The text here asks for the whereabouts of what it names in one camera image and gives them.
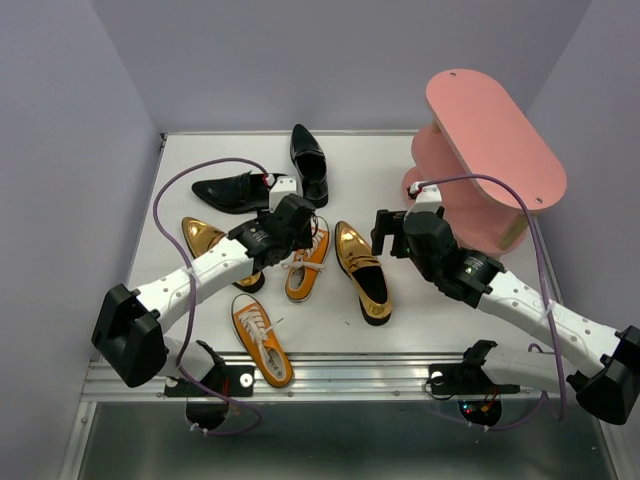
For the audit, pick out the orange sneaker centre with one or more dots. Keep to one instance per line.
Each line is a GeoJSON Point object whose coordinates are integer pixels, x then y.
{"type": "Point", "coordinates": [305, 265]}

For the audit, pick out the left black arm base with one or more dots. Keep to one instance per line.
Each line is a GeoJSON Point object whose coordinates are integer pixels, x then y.
{"type": "Point", "coordinates": [210, 380]}

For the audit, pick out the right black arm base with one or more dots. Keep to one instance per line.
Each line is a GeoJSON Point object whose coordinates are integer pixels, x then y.
{"type": "Point", "coordinates": [467, 377]}

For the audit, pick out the gold loafer left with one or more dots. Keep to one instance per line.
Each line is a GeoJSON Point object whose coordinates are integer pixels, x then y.
{"type": "Point", "coordinates": [200, 237]}

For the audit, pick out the orange sneaker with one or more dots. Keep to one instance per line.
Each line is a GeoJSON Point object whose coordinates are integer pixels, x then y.
{"type": "Point", "coordinates": [305, 265]}
{"type": "Point", "coordinates": [256, 333]}

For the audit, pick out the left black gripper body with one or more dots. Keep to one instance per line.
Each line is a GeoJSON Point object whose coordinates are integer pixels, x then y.
{"type": "Point", "coordinates": [301, 241]}

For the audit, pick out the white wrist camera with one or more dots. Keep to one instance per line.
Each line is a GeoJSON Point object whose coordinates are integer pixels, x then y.
{"type": "Point", "coordinates": [424, 198]}
{"type": "Point", "coordinates": [282, 187]}

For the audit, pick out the pink shoe shelf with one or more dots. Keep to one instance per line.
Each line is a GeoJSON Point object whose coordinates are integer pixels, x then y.
{"type": "Point", "coordinates": [493, 168]}

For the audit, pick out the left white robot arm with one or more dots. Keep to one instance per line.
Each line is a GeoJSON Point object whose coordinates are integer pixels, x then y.
{"type": "Point", "coordinates": [131, 326]}

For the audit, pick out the black loafer back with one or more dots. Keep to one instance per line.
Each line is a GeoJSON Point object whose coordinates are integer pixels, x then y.
{"type": "Point", "coordinates": [310, 162]}

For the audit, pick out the aluminium mounting rail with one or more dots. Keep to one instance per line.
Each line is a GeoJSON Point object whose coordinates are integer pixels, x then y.
{"type": "Point", "coordinates": [317, 378]}

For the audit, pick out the gold loafer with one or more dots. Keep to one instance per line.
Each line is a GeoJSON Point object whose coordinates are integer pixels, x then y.
{"type": "Point", "coordinates": [200, 237]}
{"type": "Point", "coordinates": [362, 267]}

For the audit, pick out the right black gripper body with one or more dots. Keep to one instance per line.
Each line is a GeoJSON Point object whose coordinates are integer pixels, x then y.
{"type": "Point", "coordinates": [427, 271]}

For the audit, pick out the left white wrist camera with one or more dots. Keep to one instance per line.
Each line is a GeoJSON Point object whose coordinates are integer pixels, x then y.
{"type": "Point", "coordinates": [282, 187]}

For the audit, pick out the orange sneaker front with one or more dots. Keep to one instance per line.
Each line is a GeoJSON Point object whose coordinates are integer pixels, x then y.
{"type": "Point", "coordinates": [256, 333]}

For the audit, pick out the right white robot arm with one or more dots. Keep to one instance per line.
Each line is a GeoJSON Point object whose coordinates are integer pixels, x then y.
{"type": "Point", "coordinates": [598, 363]}

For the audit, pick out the black loafer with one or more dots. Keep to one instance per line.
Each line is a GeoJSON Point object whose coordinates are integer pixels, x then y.
{"type": "Point", "coordinates": [239, 194]}
{"type": "Point", "coordinates": [310, 162]}

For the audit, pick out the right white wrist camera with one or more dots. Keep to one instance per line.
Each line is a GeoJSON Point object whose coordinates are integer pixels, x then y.
{"type": "Point", "coordinates": [424, 198]}

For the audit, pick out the gold loafer right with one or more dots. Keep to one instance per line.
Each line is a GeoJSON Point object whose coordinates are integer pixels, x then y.
{"type": "Point", "coordinates": [362, 267]}

